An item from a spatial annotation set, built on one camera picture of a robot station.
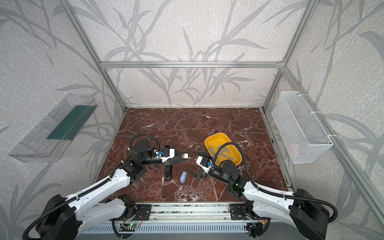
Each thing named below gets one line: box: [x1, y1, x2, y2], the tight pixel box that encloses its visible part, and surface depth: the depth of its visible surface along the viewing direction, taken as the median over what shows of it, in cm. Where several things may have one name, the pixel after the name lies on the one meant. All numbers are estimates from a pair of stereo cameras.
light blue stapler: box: [179, 171, 188, 184], surface depth 85 cm
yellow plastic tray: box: [204, 132, 243, 167], surface depth 99 cm
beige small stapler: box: [181, 153, 190, 159], surface depth 66 cm
